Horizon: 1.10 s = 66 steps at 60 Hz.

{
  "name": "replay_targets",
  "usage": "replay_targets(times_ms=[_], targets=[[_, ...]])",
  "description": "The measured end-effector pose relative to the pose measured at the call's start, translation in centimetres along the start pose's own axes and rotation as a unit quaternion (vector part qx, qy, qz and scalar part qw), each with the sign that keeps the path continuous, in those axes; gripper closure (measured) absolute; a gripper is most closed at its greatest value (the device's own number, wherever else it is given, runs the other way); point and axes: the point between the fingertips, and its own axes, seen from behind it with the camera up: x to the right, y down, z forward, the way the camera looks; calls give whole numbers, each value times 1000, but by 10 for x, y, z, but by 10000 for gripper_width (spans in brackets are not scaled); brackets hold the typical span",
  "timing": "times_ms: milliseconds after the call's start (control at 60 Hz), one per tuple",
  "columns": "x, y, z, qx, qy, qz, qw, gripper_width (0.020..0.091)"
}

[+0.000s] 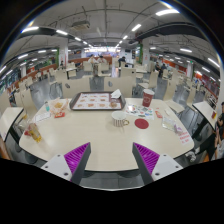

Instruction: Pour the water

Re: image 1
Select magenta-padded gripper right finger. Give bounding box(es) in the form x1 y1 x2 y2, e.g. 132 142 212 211
131 142 184 186

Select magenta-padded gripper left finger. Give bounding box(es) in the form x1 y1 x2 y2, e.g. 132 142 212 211
40 142 92 186

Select clear tea bottle yellow cap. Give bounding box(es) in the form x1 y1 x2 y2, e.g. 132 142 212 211
28 122 43 144

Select flat round red coaster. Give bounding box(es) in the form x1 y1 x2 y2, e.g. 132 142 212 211
134 118 150 130

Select red-printed table notice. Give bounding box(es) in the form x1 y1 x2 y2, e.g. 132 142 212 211
178 130 193 146

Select colourful printed leaflet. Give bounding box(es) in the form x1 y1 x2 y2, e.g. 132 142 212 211
125 103 155 121

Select white striped mug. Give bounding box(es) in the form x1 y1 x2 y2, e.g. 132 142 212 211
111 110 130 128

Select white paper receipt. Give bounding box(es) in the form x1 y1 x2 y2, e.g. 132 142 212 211
34 111 52 123

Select brown food tray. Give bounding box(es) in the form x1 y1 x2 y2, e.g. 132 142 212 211
68 91 127 111

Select red paper cup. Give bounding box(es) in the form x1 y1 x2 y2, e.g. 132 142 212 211
141 88 156 108

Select beige chairs group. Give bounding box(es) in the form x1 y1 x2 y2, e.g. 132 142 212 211
0 59 214 114

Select white paper napkin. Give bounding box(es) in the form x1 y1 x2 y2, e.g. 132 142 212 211
110 88 123 100

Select beige table black legs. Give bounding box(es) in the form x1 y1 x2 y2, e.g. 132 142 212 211
192 100 219 131
0 106 26 143

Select ceiling air conditioner unit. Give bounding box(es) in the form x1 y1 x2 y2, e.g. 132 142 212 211
70 20 92 33

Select ceiling lights group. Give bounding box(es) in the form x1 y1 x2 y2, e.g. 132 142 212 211
0 8 221 76

